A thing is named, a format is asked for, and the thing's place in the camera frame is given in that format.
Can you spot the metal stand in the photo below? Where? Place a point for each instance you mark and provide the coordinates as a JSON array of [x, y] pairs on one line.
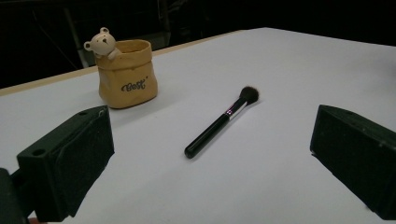
[[76, 40]]

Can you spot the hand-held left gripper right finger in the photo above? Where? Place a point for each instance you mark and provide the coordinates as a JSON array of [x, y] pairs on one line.
[[358, 146]]

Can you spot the yellow bear pen holder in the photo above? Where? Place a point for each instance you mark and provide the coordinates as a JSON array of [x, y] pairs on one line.
[[127, 74]]

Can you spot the black makeup brush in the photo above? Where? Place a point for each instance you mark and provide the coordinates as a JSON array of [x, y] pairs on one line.
[[223, 121]]

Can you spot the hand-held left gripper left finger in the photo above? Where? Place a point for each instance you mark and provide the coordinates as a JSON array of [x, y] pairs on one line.
[[67, 155]]

